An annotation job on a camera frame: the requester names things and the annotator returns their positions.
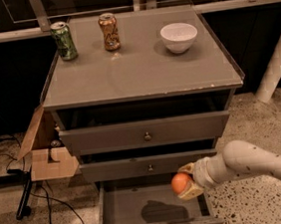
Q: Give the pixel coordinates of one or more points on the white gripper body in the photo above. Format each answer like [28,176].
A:
[200,174]

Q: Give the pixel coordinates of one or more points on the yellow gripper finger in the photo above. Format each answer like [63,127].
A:
[190,191]
[188,168]

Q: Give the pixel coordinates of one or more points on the orange fruit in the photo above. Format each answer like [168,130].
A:
[179,182]

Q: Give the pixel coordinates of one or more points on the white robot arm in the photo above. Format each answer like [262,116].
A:
[237,160]

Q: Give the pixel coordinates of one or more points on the grey bottom drawer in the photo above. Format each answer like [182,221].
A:
[150,200]

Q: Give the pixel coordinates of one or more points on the grey drawer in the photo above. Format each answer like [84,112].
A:
[141,166]
[145,133]
[150,200]

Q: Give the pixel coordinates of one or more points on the grey middle drawer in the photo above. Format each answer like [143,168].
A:
[141,166]

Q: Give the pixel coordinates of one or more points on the grey drawer cabinet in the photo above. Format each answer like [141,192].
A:
[142,80]

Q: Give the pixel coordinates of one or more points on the grey top drawer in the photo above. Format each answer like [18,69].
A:
[145,133]

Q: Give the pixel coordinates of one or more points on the white ceramic bowl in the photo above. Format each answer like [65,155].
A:
[178,37]

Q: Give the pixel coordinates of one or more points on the wooden box structure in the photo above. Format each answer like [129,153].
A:
[49,159]

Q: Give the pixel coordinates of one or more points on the white diagonal pole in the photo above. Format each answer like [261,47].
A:
[271,77]

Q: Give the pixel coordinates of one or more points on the orange soda can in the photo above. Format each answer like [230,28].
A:
[109,27]

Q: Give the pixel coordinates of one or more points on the black stand leg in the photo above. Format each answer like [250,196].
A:
[22,177]

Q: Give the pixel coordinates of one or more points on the green soda can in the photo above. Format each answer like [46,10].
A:
[60,31]

